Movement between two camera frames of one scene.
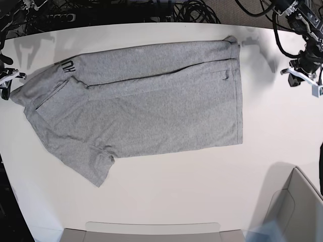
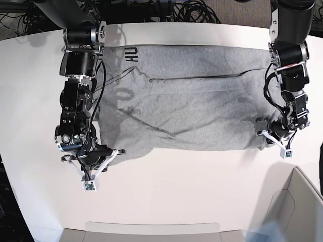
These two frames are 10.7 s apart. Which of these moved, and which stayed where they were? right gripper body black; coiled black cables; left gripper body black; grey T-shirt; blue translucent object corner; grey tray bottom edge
Moved: right gripper body black; grey T-shirt; left gripper body black
Stayed: coiled black cables; grey tray bottom edge; blue translucent object corner
